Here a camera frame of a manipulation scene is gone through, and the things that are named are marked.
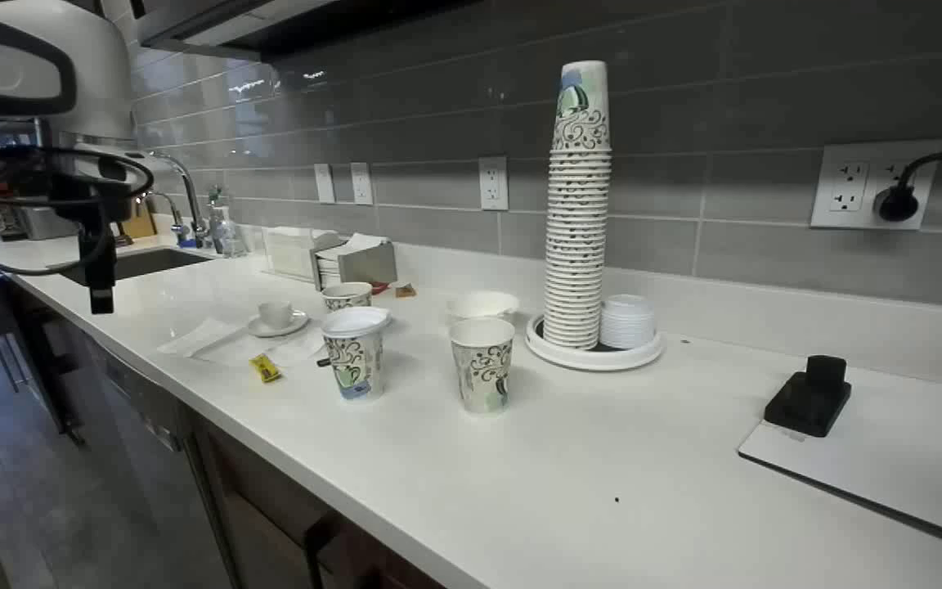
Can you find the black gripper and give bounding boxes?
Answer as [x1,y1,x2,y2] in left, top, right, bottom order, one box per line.
[57,178,127,319]

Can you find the small white ceramic cup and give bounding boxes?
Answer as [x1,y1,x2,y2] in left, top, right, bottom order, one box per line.
[255,299,298,332]

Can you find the patterned paper cup white inside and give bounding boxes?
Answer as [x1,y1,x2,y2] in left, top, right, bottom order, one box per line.
[316,306,394,402]

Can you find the white round cup tray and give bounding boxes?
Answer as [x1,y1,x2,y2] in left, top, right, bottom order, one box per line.
[520,308,666,377]

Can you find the kitchen sink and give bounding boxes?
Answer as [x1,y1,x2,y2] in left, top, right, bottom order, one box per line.
[58,245,220,287]

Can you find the small blue bottle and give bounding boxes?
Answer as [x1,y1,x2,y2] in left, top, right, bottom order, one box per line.
[169,209,202,252]

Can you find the white paper napkin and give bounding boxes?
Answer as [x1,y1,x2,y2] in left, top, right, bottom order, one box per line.
[154,310,261,362]

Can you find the clear soap bottle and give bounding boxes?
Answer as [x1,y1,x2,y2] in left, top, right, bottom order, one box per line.
[205,188,253,262]

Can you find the yellow packet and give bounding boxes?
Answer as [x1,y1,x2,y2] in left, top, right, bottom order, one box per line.
[250,352,285,388]

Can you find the white napkin dispenser box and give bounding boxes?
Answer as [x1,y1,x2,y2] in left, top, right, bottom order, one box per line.
[311,229,400,295]

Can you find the dark lower cabinet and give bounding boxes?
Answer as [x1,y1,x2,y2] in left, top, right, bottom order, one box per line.
[7,282,449,589]

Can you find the overhead cabinet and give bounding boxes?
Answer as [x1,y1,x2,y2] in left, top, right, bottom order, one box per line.
[125,0,484,60]

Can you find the white bowl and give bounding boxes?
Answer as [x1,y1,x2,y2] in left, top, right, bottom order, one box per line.
[449,287,523,326]

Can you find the tall stack of paper cups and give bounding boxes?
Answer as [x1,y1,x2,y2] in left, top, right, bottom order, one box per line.
[540,60,616,355]

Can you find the short stack of white cups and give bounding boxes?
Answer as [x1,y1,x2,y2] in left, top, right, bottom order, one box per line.
[600,290,662,355]

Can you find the black device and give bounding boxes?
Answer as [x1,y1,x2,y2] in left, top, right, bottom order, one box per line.
[762,355,853,442]

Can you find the black power plug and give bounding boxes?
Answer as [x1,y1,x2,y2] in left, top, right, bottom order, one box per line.
[874,180,921,225]

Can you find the white flat board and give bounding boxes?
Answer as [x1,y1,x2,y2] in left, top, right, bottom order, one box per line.
[737,362,942,553]

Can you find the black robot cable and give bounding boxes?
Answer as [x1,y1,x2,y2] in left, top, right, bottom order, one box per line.
[0,141,158,280]

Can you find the white wall switch plate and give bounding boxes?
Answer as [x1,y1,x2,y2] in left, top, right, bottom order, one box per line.
[311,162,336,207]

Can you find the white quad wall outlet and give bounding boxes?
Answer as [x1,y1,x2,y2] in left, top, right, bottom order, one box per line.
[809,137,942,233]

